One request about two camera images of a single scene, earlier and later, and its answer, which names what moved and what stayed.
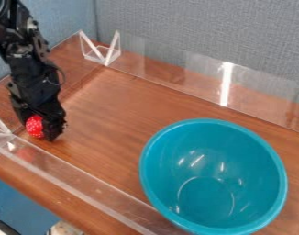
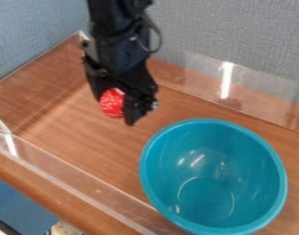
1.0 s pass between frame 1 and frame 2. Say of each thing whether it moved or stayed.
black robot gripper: moved
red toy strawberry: moved
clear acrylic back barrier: stayed
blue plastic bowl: stayed
